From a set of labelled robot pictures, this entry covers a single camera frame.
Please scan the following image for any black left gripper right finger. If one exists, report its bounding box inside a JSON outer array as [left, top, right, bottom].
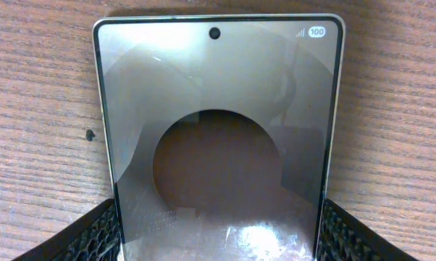
[[316, 199, 416, 261]]

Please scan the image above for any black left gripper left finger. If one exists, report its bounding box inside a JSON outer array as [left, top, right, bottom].
[[14, 199, 121, 261]]

